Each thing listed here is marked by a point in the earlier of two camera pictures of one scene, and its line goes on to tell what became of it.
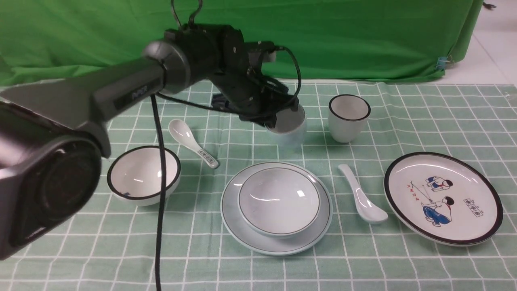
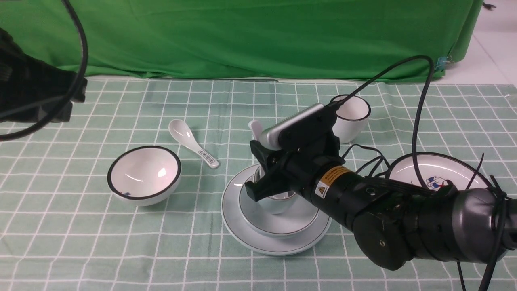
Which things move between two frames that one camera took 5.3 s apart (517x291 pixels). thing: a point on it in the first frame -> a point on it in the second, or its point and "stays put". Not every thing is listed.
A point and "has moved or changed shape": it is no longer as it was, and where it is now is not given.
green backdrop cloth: x=335 y=40 stays put
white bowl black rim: x=134 y=177 stays put
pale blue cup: x=290 y=128 has moved or changed shape
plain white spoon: x=366 y=207 has moved or changed shape
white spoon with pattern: x=179 y=131 stays put
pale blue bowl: x=279 y=202 stays put
